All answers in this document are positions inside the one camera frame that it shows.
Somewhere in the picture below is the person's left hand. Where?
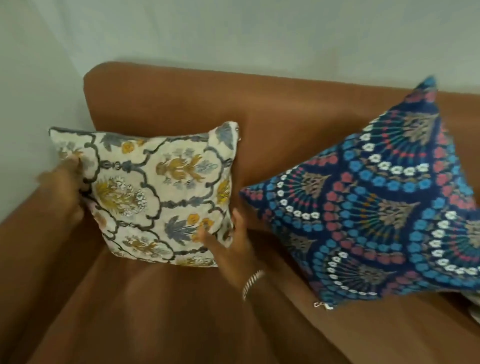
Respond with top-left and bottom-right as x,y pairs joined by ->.
37,155 -> 86,227

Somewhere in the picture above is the person's right hand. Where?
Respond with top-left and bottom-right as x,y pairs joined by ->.
195,208 -> 263,289

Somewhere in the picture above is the white floral print cushion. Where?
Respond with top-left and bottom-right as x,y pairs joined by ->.
49,121 -> 241,268

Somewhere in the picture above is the person's right forearm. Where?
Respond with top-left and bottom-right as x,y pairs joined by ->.
245,275 -> 347,364

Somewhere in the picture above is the brown fabric sofa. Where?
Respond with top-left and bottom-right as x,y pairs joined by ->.
0,62 -> 480,364

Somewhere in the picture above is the blue patterned cushion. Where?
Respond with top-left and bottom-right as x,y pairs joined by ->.
240,76 -> 480,311

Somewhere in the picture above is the silver bracelet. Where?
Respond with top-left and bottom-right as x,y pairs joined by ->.
241,269 -> 266,302

